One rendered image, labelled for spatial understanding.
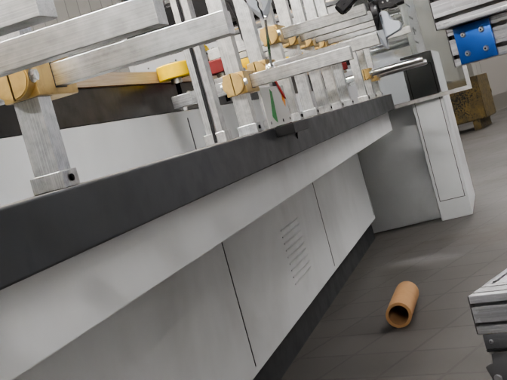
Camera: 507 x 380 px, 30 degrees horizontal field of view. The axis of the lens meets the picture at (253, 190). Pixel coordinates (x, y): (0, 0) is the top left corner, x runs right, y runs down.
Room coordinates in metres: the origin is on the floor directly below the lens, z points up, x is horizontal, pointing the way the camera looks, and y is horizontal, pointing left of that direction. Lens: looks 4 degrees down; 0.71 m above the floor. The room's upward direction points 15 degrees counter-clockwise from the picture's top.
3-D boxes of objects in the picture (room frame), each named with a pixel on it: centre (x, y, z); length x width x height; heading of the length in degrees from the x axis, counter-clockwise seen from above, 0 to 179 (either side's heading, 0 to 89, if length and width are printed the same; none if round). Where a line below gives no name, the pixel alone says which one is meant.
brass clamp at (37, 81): (1.22, 0.23, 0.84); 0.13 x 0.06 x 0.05; 164
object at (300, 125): (2.31, -0.14, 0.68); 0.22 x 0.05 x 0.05; 164
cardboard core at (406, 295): (3.02, -0.37, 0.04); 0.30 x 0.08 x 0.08; 164
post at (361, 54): (4.33, -0.63, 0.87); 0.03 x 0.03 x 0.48; 74
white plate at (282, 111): (2.37, -0.11, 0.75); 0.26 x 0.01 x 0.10; 164
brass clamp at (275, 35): (2.67, -0.17, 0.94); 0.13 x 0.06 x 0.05; 164
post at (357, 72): (4.09, -0.56, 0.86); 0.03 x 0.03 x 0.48; 74
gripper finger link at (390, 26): (2.34, -0.43, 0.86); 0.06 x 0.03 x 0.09; 75
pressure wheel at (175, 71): (2.24, 0.11, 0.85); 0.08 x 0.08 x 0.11
